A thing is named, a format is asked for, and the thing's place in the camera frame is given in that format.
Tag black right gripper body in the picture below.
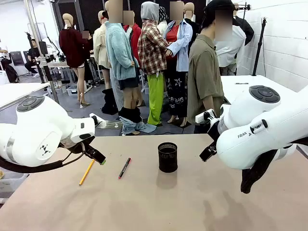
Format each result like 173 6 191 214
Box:
207 117 221 148

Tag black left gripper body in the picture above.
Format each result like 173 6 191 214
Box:
58 135 90 155

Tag black mesh pen holder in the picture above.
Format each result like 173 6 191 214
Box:
157 141 179 174

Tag white side table with pen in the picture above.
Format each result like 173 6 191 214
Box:
219 74 308 106

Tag yellow pencil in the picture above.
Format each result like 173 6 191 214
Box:
78 159 95 186

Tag black marker with pink cap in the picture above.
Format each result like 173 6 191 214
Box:
118 157 132 180

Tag person in olive shirt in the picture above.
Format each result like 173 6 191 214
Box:
187 0 234 133

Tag black fuzzy boots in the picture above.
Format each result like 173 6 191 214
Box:
101 87 119 115

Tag black sleeve of right arm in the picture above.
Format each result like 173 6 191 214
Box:
240 148 278 194

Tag mannequin in light blue shirt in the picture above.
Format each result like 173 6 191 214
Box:
165 1 194 128

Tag standing person in dark clothes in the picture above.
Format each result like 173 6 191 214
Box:
81 29 95 84

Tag black tripod stand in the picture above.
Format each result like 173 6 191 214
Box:
251 16 269 77

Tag seated person in black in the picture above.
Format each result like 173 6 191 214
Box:
24 38 42 78

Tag mannequin in maroon shirt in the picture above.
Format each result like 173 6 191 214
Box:
58 13 90 108

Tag mannequin in plaid shirt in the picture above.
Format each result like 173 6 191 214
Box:
137 1 169 127

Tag mannequin in cream jacket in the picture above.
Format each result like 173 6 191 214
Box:
92 10 112 90

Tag mannequin in teal fleece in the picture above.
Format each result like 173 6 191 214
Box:
104 0 143 135

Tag mannequin in black top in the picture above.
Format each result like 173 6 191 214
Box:
183 2 201 56

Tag mannequin in red jacket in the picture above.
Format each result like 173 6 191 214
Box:
122 10 143 107

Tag mannequin in patterned black hood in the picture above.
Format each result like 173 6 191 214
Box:
157 6 169 37

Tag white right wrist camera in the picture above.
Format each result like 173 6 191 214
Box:
195 108 215 125

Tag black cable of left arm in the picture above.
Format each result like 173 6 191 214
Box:
0 143 86 174

